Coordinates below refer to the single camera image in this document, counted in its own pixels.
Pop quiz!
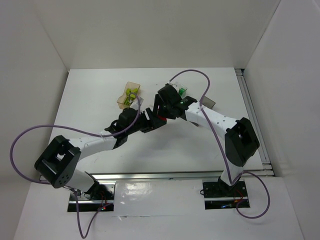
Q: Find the green curved brick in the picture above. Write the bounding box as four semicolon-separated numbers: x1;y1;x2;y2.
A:
178;88;187;98

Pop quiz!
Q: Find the lime long lego brick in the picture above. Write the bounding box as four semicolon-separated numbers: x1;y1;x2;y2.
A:
123;88;139;106

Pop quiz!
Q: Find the red flower lego block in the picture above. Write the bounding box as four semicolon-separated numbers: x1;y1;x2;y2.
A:
157;115;167;122

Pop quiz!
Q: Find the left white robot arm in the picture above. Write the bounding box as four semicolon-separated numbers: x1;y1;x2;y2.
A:
34;107;167;199

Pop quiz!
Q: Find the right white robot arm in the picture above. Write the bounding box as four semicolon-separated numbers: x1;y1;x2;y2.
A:
153;83;260;192

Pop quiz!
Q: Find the clear transparent container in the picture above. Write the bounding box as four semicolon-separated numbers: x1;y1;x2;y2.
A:
171;81;188;99

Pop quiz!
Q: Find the orange transparent container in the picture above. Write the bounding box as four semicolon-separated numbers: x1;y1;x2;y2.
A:
117;81;141;110

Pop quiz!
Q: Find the dark grey transparent container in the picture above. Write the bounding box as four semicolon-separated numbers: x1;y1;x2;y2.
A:
202;96;216;109

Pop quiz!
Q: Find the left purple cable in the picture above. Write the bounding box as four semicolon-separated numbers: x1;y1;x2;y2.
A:
9;92;141;238

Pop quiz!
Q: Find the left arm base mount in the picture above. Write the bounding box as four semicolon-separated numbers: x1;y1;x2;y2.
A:
67;182;116;213

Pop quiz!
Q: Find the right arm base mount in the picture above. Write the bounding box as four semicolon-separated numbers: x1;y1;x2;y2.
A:
200;181;250;210

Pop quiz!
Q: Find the aluminium rail right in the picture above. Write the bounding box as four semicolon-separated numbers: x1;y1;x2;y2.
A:
234;68;275;177

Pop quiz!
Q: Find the aluminium rail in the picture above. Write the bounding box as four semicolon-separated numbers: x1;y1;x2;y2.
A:
39;169;276;183
234;68;275;177

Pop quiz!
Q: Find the aluminium rail front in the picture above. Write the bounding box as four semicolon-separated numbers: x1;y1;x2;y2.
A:
39;169;276;183

